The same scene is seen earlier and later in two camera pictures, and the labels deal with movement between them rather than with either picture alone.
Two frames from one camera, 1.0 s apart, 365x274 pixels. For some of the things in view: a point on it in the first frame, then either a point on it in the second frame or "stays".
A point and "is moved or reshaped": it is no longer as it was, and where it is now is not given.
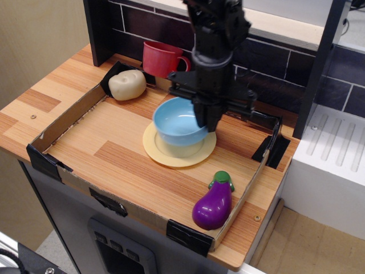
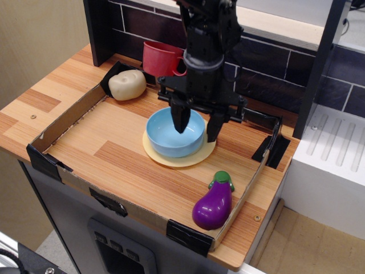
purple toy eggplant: x=213 y=209 stays
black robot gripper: x=213 y=80 to x=203 y=85
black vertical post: x=311 y=98 stays
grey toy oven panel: x=118 y=253 stays
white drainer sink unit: x=327 y=179 stays
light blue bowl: x=176 y=124 is moved or reshaped
